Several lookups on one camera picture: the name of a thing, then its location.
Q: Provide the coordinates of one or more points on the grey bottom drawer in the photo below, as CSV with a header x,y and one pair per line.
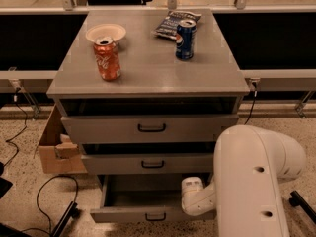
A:
x,y
143,197

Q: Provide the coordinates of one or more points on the metal railing frame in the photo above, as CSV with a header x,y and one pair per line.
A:
x,y
274,47

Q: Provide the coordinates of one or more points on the black stand leg left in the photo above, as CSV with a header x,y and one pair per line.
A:
x,y
71,212

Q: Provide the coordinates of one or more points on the orange coca-cola can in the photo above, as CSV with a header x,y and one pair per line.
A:
x,y
107,58

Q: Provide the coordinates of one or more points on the cardboard box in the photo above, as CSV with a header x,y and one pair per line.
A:
x,y
58,154

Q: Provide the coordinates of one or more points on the black stand leg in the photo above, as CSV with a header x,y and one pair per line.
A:
x,y
71,212
297,200

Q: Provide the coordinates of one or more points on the grey drawer cabinet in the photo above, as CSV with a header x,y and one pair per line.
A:
x,y
153,81

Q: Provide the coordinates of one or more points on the white paper bowl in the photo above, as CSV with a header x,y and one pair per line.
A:
x,y
115,31

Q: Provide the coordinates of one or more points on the grey top drawer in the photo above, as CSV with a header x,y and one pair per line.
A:
x,y
146,129

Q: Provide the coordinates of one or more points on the grey middle drawer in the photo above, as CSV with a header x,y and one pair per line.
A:
x,y
169,163

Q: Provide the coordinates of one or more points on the dark blue chip bag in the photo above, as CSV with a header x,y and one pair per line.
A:
x,y
168,27

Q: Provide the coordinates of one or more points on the blue pepsi can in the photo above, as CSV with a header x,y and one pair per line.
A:
x,y
185,36

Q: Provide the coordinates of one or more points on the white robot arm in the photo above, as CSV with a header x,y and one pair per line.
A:
x,y
248,162

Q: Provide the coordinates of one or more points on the grey drawer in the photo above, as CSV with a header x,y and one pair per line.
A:
x,y
143,197
146,129
169,163

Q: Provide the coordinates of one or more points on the black stand leg right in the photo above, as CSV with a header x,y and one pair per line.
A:
x,y
297,200

